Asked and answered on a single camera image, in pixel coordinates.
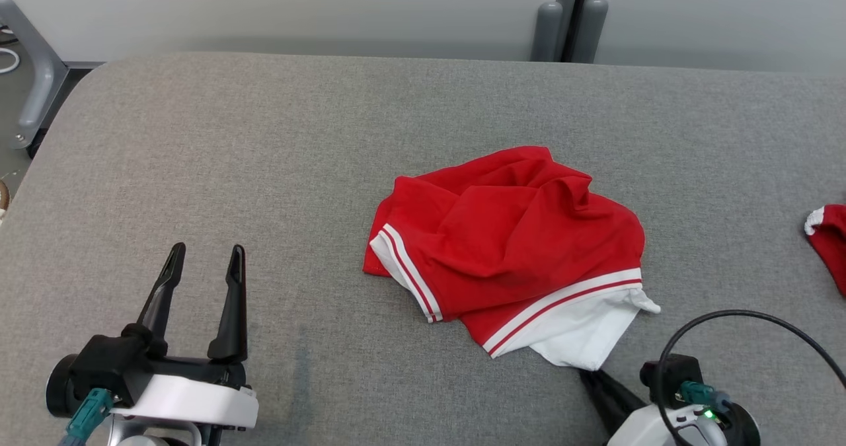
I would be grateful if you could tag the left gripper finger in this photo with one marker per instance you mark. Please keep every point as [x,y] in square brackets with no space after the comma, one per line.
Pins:
[162,307]
[232,314]

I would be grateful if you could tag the red mesh basketball jersey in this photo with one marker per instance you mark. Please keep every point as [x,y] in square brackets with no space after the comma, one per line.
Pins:
[831,241]

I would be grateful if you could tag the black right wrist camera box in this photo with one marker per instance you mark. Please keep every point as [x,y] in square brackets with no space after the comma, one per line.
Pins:
[674,370]

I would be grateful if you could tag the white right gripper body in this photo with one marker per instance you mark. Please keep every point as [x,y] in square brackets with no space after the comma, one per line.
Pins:
[654,429]

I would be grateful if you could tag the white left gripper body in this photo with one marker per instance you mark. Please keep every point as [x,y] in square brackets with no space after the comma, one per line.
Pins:
[192,400]

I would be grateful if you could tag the grey metal frame leg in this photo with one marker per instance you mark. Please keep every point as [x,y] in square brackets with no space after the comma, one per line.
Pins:
[39,69]

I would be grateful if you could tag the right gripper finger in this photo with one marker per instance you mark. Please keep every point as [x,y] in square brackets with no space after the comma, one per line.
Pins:
[621,396]
[605,409]

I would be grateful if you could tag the cream laundry basket brown rim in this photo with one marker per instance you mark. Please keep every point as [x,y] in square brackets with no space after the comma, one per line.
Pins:
[3,198]

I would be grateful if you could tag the red polo shirt white collar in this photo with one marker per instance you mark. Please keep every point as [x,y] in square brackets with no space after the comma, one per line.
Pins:
[515,241]

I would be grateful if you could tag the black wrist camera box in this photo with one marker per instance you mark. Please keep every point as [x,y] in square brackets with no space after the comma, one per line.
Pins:
[99,360]
[674,370]

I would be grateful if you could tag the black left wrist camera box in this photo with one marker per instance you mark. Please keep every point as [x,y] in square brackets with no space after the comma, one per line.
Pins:
[99,360]

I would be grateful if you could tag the grey partition panel post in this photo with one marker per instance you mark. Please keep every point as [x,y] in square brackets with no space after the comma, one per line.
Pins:
[568,23]

